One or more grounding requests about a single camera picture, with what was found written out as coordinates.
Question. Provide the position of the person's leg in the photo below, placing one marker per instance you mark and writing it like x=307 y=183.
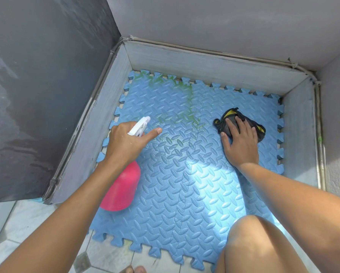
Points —
x=137 y=270
x=258 y=247

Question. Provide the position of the pink spray bottle white trigger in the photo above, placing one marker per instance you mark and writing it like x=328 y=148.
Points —
x=121 y=193

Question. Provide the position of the person's right leg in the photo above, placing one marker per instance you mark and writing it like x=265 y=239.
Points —
x=258 y=247

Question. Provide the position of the person's right hand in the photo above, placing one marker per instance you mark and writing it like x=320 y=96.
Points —
x=244 y=147

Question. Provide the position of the person's left forearm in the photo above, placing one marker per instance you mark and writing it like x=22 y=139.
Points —
x=59 y=224

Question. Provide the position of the person's left hand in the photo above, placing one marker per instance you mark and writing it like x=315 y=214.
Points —
x=121 y=147

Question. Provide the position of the person's left leg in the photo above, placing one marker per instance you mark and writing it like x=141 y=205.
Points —
x=137 y=270

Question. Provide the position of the dark grey yellow-trimmed cloth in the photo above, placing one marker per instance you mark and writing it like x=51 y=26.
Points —
x=221 y=126

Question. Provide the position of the grey wall pipe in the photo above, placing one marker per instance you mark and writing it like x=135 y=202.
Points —
x=319 y=116

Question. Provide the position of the person's right forearm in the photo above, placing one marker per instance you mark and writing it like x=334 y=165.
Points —
x=295 y=201

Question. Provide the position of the blue foam puzzle mat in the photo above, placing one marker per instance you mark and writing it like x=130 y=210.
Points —
x=187 y=181

